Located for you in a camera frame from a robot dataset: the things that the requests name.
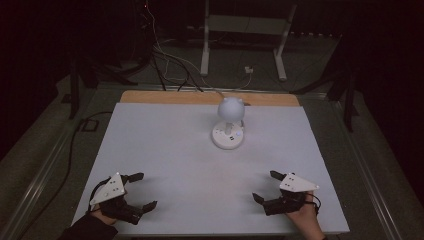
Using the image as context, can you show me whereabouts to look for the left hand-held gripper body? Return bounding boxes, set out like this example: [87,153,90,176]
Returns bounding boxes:
[89,171,148,226]

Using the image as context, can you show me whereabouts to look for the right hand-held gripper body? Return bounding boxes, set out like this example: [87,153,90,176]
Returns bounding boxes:
[262,172,321,217]

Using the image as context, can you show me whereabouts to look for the white round-headed desk lamp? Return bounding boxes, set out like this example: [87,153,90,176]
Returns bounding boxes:
[211,96,246,151]

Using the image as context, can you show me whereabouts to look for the person's left hand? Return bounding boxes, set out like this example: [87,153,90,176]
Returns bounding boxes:
[91,205,118,227]

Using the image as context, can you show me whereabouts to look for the person's right hand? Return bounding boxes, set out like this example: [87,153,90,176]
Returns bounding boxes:
[285,191,326,240]

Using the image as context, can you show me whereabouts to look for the white table mat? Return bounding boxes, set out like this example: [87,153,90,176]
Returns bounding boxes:
[71,101,351,236]

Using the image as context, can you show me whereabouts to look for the black tripod stand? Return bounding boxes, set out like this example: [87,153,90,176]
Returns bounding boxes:
[68,53,139,120]
[290,36,361,133]

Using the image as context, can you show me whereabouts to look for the grey metal stand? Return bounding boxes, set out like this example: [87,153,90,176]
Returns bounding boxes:
[199,0,298,82]

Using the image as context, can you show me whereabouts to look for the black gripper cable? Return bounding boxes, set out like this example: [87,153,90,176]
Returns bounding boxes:
[87,176,112,213]
[304,191,322,216]

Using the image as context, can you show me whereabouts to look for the black floor cable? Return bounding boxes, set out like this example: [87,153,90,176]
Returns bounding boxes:
[16,110,114,240]

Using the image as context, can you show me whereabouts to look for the bundle of black cables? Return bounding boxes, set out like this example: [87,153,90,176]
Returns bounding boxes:
[133,0,205,93]

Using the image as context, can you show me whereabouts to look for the white cable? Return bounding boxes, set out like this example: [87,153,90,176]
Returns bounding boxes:
[143,0,253,98]

